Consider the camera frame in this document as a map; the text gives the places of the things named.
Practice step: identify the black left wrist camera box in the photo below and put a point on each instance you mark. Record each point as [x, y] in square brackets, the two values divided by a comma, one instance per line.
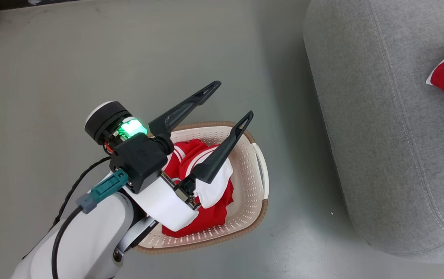
[140, 162]

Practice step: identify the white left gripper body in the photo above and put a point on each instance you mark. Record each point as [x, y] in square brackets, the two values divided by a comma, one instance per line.
[164, 209]

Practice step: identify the cream perforated laundry basket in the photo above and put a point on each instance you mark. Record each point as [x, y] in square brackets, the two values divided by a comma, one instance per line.
[245, 193]

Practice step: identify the red and white striped jacket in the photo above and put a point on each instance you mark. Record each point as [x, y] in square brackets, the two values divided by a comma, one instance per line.
[214, 217]

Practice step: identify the black baseboard strip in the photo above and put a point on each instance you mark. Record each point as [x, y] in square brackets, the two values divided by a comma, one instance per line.
[12, 4]

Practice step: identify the grey fabric sofa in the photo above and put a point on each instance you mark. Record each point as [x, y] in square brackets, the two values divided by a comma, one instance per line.
[392, 128]

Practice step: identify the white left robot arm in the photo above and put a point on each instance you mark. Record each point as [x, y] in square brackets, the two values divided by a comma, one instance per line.
[90, 240]

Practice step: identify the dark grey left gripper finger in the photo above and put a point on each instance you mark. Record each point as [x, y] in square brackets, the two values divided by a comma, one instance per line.
[179, 112]
[216, 162]

